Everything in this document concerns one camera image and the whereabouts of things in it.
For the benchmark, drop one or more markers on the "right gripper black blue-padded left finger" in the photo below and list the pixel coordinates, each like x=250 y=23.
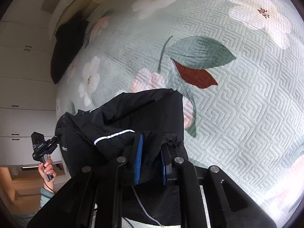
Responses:
x=97 y=196

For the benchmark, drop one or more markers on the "white wardrobe cabinets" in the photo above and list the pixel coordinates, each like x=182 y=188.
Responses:
x=28 y=94

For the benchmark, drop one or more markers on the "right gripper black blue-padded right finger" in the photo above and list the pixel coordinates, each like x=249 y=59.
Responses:
x=208 y=197

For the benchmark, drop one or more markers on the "teal sleeve left forearm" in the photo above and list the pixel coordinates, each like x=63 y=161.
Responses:
x=45 y=196

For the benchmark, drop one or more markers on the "person's left hand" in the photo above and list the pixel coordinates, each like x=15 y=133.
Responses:
x=45 y=169

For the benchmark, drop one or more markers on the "dark folded clothing pile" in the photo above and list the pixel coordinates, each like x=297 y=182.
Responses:
x=69 y=37

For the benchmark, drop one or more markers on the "floral quilted bedspread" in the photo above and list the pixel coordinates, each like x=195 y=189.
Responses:
x=239 y=67

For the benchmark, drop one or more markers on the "black garment with white stripe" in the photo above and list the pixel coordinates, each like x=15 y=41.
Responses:
x=135 y=126

